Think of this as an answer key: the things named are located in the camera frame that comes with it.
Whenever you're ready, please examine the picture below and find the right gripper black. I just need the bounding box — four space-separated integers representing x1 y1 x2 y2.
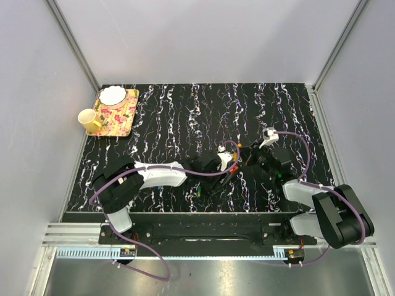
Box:
235 139 277 178

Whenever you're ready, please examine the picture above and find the black remote control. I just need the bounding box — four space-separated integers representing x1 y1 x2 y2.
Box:
212 165 241 192

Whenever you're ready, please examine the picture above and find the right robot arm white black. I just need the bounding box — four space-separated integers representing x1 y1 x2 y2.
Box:
240 147 375 249

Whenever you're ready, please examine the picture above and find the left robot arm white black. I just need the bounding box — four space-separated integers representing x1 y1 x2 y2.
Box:
93 152 234 244

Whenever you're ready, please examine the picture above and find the floral pink yellow tray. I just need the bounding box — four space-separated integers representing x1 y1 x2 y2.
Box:
85 89 139 137

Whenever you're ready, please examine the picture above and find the white scalloped bowl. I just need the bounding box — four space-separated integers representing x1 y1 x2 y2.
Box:
99 86 127 106

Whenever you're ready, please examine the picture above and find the yellow mug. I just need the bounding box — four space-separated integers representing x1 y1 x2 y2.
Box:
78 109 102 133

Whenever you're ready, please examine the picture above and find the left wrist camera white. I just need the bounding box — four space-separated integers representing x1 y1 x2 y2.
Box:
217 146 234 171

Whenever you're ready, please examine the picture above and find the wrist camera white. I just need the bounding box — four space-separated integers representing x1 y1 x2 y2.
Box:
259 127 279 149
217 146 234 171

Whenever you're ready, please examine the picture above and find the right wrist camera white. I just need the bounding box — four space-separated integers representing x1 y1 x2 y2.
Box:
259 127 279 149

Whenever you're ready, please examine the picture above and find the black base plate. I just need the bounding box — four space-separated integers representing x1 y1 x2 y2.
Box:
98 212 318 258

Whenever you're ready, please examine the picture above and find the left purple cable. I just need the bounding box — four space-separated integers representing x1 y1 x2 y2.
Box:
88 141 240 281

